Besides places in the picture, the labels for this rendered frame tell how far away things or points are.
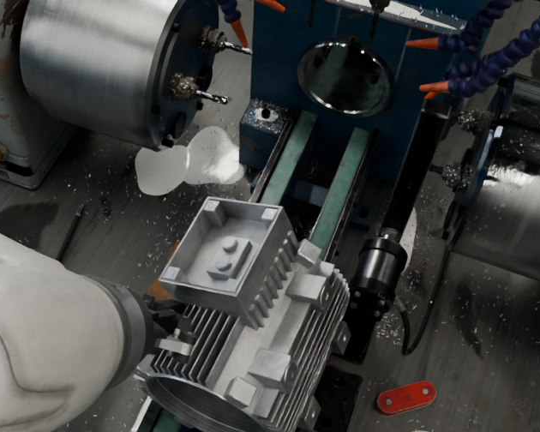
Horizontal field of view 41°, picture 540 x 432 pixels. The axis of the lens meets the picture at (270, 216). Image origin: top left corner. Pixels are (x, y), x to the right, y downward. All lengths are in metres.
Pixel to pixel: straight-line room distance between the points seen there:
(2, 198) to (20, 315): 0.88
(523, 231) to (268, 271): 0.32
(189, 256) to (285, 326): 0.13
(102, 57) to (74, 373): 0.61
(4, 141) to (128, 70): 0.30
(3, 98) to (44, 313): 0.72
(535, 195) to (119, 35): 0.55
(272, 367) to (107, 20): 0.49
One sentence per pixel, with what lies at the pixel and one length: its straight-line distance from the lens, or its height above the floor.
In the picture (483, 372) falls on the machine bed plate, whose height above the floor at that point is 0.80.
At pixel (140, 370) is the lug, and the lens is 0.80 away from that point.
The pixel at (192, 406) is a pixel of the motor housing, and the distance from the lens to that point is 0.90.
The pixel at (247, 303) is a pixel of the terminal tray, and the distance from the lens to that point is 0.74.
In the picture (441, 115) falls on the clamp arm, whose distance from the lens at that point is 0.75.
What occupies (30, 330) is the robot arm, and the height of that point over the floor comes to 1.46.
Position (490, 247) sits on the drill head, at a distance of 0.93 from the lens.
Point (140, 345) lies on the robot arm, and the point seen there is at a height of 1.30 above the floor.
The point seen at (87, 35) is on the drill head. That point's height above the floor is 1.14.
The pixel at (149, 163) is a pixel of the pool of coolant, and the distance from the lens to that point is 1.25.
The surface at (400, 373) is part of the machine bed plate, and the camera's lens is 1.09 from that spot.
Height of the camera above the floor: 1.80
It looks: 57 degrees down
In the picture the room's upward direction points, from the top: 5 degrees clockwise
